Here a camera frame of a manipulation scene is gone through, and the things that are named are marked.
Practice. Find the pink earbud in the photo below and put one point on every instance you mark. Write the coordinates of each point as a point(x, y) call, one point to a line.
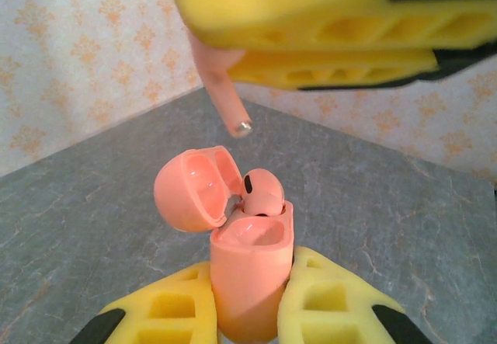
point(221, 87)
point(264, 196)

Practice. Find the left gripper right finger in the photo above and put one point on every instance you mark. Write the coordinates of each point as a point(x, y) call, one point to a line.
point(349, 301)

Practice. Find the pink earbud charging case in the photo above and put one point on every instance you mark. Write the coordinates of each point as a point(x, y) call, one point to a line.
point(248, 282)

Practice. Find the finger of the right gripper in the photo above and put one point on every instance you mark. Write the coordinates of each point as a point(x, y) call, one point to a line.
point(291, 6)
point(330, 66)

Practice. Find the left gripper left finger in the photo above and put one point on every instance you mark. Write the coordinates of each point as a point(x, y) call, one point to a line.
point(136, 320)

